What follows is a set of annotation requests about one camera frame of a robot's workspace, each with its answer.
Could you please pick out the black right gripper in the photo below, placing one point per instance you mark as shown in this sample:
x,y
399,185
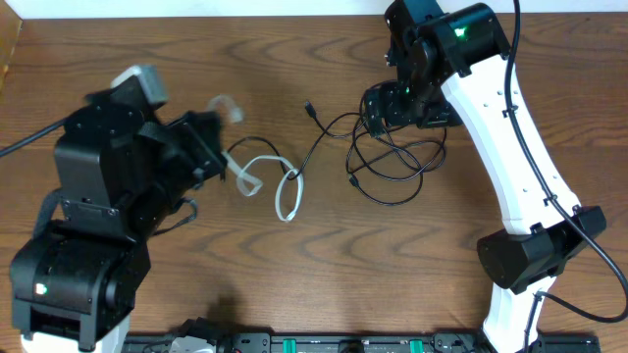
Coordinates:
x,y
389,94

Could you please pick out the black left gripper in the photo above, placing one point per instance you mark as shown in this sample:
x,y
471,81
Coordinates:
x,y
205,143

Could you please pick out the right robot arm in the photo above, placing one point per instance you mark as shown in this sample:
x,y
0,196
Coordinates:
x,y
453,70

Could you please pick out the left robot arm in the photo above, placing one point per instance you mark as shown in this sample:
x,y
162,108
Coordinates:
x,y
122,173

